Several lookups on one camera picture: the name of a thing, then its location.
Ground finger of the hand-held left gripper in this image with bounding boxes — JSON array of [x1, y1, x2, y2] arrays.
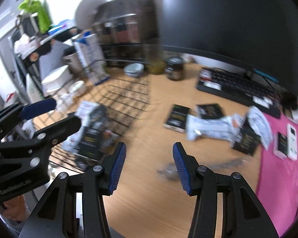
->
[[0, 98, 57, 143], [0, 115, 82, 155]]

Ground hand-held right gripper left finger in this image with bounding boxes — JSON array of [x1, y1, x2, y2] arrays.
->
[[18, 141, 127, 238]]

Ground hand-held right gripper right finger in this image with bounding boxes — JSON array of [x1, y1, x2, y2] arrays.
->
[[172, 141, 280, 238]]

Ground clear packet with brown snack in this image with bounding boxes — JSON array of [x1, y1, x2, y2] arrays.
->
[[156, 159, 244, 181]]

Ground white packet with figure print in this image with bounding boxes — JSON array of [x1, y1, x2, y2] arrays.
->
[[64, 129, 83, 152]]

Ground pile of black tissue packs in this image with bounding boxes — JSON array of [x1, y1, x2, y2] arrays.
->
[[77, 104, 121, 171]]

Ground white cracker snack packet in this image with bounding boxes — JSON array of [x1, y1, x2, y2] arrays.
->
[[76, 102, 97, 119]]

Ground large white blue snack packet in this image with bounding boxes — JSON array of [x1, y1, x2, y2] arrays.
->
[[186, 114, 239, 142]]

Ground black pocket tissue pack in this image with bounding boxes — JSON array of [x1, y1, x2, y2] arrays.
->
[[274, 131, 288, 158], [196, 103, 224, 119], [164, 104, 190, 132], [232, 123, 261, 156]]

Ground black wire basket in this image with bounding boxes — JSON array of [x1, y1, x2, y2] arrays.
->
[[48, 59, 152, 173]]

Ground person's left hand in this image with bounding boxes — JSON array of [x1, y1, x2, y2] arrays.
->
[[2, 195, 31, 222]]

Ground white sack green print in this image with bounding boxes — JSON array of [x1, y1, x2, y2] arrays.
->
[[26, 77, 44, 102]]

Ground white lidded container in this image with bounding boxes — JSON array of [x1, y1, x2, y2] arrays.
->
[[42, 65, 73, 90], [43, 84, 66, 98]]

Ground clear glass jar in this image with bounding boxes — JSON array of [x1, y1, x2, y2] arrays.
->
[[56, 93, 76, 114]]

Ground wooden desk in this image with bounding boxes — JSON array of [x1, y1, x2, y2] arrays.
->
[[31, 62, 264, 238]]

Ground grey door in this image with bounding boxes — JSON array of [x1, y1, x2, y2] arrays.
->
[[0, 33, 30, 105]]

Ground grey woven basket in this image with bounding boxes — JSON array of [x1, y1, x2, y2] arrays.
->
[[63, 47, 87, 75]]

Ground white plastic bag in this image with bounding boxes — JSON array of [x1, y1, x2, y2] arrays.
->
[[14, 33, 40, 55]]

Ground white blue drink carton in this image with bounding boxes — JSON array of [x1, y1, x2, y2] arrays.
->
[[73, 33, 110, 86]]

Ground black storage cart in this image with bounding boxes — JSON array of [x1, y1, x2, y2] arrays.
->
[[14, 26, 77, 97]]

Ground blue tissue pack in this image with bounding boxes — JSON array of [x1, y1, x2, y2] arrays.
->
[[48, 20, 75, 34]]

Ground pink desk mat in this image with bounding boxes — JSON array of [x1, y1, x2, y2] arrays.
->
[[254, 111, 298, 228]]

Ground small white blue bowl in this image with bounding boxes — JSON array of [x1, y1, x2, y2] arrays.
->
[[124, 63, 144, 77]]

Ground green fluffy duster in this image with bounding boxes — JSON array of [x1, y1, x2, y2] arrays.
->
[[18, 0, 52, 34]]

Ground dark glass jar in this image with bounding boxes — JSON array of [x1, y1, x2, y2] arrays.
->
[[165, 57, 184, 80]]

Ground black keyboard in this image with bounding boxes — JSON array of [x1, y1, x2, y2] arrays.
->
[[197, 67, 282, 118]]

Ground white round fan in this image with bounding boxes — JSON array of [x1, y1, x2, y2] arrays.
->
[[74, 0, 107, 29]]

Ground glass beaker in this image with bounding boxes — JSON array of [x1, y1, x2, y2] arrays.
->
[[141, 38, 165, 75]]

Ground white remote control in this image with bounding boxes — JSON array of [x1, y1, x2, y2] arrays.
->
[[287, 123, 298, 159]]

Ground smoked acrylic organizer cabinet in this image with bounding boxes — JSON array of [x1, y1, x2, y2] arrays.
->
[[92, 0, 163, 68]]

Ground black power plug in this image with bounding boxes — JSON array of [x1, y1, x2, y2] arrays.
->
[[281, 92, 298, 109]]

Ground black curved monitor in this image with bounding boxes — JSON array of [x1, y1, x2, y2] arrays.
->
[[159, 0, 298, 97]]

